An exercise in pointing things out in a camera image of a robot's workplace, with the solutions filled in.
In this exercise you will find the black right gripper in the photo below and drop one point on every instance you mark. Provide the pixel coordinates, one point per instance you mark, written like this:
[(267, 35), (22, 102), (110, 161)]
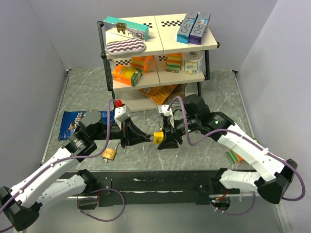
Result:
[(168, 142)]

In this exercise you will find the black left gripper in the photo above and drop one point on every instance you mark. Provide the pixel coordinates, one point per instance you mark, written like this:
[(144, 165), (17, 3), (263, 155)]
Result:
[(132, 141)]

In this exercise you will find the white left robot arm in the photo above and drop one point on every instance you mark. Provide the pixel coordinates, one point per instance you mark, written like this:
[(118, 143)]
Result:
[(23, 202)]

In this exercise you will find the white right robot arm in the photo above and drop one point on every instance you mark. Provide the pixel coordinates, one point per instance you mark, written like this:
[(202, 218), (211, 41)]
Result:
[(271, 176)]

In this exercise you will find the large brass padlock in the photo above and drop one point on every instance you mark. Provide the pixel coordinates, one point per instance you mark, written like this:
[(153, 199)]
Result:
[(109, 154)]

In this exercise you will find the orange snack packet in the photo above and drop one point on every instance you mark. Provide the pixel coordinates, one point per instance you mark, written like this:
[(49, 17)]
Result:
[(158, 94)]

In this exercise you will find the brown seed bag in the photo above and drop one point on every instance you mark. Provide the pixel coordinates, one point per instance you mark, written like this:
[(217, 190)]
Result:
[(180, 90)]

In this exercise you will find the orange sponge box front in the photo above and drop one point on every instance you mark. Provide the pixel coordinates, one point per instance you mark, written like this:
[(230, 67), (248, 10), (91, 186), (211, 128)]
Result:
[(126, 75)]

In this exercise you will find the orange sponge box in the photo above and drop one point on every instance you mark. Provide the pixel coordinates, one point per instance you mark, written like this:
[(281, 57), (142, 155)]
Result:
[(141, 63), (126, 75)]

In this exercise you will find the blue Doritos chip bag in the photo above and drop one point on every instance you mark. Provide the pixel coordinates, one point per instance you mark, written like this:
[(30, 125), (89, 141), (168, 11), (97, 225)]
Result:
[(70, 123)]

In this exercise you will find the beige three-tier shelf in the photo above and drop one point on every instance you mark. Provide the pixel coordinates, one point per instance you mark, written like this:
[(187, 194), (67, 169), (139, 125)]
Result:
[(162, 41)]

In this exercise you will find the orange sponge pack on table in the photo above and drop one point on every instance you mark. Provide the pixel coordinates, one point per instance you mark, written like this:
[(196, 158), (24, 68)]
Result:
[(233, 157)]

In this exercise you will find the orange sponge box rear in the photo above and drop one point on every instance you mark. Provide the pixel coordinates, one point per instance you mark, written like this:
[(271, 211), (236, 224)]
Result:
[(141, 63)]

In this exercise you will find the colourful sponge stack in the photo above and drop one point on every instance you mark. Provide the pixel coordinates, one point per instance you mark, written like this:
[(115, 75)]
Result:
[(173, 62)]

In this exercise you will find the toilet paper roll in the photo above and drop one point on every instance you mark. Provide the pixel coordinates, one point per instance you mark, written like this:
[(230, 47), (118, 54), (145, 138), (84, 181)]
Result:
[(192, 62)]

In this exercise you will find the blue toothpaste box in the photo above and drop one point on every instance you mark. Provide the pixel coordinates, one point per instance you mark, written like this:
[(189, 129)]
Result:
[(188, 22)]

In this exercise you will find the teal toothpaste box lying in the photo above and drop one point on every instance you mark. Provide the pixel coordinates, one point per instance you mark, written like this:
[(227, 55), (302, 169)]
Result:
[(126, 28)]

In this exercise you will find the purple toothpaste box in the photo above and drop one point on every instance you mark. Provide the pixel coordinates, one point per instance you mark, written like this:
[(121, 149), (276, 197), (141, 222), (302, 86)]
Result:
[(199, 28)]

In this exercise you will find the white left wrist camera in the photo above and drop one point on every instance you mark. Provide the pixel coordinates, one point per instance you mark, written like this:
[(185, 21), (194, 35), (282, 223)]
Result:
[(122, 112)]

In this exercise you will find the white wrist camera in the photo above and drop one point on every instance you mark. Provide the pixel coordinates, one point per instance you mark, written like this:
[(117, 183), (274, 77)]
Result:
[(122, 112), (165, 110)]

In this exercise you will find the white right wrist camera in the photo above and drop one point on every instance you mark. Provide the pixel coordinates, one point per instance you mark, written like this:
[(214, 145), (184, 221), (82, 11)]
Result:
[(165, 110)]

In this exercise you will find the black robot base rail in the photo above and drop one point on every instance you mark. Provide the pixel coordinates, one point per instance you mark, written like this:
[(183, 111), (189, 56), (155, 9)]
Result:
[(158, 187)]

